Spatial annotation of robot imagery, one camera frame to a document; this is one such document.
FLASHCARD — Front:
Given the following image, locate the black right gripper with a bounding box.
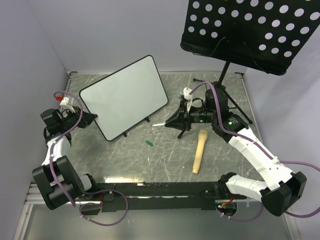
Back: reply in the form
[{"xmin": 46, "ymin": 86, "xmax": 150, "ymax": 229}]
[{"xmin": 164, "ymin": 100, "xmax": 216, "ymax": 132}]

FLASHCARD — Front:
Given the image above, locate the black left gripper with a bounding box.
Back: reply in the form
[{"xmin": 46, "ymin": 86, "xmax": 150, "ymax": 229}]
[{"xmin": 59, "ymin": 106, "xmax": 97, "ymax": 132}]

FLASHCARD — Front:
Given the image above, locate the white marker pen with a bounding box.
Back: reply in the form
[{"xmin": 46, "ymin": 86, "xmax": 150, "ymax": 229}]
[{"xmin": 152, "ymin": 123, "xmax": 166, "ymax": 127}]

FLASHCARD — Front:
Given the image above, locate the white whiteboard with black frame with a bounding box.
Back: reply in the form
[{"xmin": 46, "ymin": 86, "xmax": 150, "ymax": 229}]
[{"xmin": 79, "ymin": 55, "xmax": 169, "ymax": 142}]

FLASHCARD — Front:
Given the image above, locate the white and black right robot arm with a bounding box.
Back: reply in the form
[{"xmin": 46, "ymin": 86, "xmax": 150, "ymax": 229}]
[{"xmin": 165, "ymin": 87, "xmax": 307, "ymax": 217}]

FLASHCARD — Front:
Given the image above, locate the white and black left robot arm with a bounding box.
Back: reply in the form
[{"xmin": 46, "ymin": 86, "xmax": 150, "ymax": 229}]
[{"xmin": 32, "ymin": 106, "xmax": 99, "ymax": 210}]

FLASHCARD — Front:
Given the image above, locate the beige microphone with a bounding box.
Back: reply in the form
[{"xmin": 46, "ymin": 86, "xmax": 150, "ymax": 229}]
[{"xmin": 192, "ymin": 129, "xmax": 208, "ymax": 174}]

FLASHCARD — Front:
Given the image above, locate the black perforated music stand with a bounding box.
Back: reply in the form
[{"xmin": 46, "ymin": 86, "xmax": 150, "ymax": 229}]
[{"xmin": 180, "ymin": 0, "xmax": 320, "ymax": 126}]

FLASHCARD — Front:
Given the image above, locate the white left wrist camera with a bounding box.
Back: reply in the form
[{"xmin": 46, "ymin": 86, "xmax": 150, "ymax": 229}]
[{"xmin": 55, "ymin": 96, "xmax": 75, "ymax": 113}]

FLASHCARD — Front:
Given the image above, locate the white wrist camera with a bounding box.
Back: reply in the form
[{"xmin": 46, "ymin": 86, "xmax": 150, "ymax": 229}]
[
  {"xmin": 180, "ymin": 87, "xmax": 193, "ymax": 113},
  {"xmin": 55, "ymin": 96, "xmax": 75, "ymax": 113}
]

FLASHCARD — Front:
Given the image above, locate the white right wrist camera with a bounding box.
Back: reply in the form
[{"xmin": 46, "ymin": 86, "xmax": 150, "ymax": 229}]
[{"xmin": 180, "ymin": 87, "xmax": 193, "ymax": 113}]

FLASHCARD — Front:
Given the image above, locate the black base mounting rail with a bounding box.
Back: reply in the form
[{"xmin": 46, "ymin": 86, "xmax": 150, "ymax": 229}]
[{"xmin": 79, "ymin": 181, "xmax": 234, "ymax": 212}]

